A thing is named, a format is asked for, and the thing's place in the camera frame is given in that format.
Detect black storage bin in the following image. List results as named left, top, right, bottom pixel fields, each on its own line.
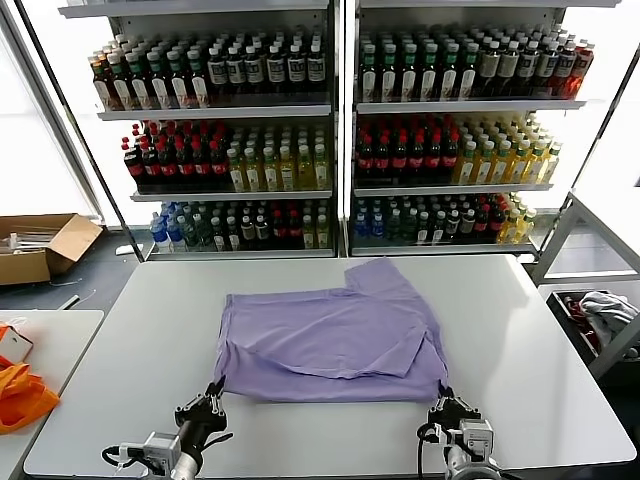
left=544, top=288, right=640, bottom=374

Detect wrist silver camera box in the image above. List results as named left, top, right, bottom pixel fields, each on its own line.
left=143, top=432, right=181, bottom=469
left=457, top=419, right=495, bottom=459

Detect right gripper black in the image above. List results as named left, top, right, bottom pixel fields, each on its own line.
left=428, top=382, right=481, bottom=442

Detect open cardboard box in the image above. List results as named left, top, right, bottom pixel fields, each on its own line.
left=0, top=213, right=104, bottom=286

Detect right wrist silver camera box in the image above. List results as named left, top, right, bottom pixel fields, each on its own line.
left=457, top=419, right=495, bottom=459

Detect left camera black cable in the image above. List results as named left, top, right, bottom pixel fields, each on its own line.
left=101, top=443, right=146, bottom=471

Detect grey window mullion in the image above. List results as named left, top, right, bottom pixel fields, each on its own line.
left=0, top=7, right=106, bottom=226

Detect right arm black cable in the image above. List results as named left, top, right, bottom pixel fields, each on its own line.
left=417, top=422, right=441, bottom=480

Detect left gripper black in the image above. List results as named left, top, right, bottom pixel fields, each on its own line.
left=174, top=374, right=231, bottom=450

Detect small white side table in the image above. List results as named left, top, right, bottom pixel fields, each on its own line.
left=0, top=309, right=105, bottom=480

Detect thin dark metal pole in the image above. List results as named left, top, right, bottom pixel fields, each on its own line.
left=529, top=42, right=640, bottom=256
left=10, top=0, right=149, bottom=264

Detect cola bottle red cap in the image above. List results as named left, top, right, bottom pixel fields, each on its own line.
left=389, top=133, right=409, bottom=184
left=121, top=139, right=145, bottom=194
left=355, top=133, right=375, bottom=184
left=271, top=209, right=288, bottom=249
left=286, top=209, right=303, bottom=249
left=157, top=141, right=177, bottom=194
left=372, top=133, right=391, bottom=184
left=473, top=203, right=490, bottom=241
left=424, top=132, right=444, bottom=184
left=191, top=141, right=211, bottom=193
left=441, top=132, right=460, bottom=184
left=139, top=140, right=160, bottom=194
left=174, top=140, right=195, bottom=193
left=407, top=132, right=426, bottom=184
left=208, top=140, right=229, bottom=193
left=488, top=203, right=505, bottom=241

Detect small white box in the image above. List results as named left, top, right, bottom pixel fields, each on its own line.
left=0, top=330, right=34, bottom=362

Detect grey metal shelf unit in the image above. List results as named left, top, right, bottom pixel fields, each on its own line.
left=56, top=0, right=346, bottom=262
left=344, top=0, right=589, bottom=257

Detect grey metal frame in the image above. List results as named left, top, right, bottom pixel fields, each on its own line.
left=529, top=189, right=640, bottom=381

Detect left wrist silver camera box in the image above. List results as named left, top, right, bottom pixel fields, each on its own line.
left=143, top=432, right=181, bottom=469

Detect crumpled grey garment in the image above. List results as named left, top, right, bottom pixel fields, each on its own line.
left=577, top=289, right=640, bottom=346

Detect dark bottle grey label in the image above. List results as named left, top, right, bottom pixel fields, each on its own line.
left=478, top=40, right=501, bottom=99
left=498, top=40, right=520, bottom=99

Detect orange fabric bag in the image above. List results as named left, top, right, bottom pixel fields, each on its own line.
left=0, top=322, right=61, bottom=435

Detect crumpled red garment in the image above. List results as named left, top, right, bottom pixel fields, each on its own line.
left=562, top=294, right=601, bottom=357

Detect left gripper black cable loop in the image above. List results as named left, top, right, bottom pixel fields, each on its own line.
left=199, top=430, right=234, bottom=451

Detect white packing pieces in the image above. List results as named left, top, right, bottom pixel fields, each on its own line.
left=0, top=227, right=61, bottom=256

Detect purple t-shirt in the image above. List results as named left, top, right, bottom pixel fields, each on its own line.
left=212, top=256, right=450, bottom=404

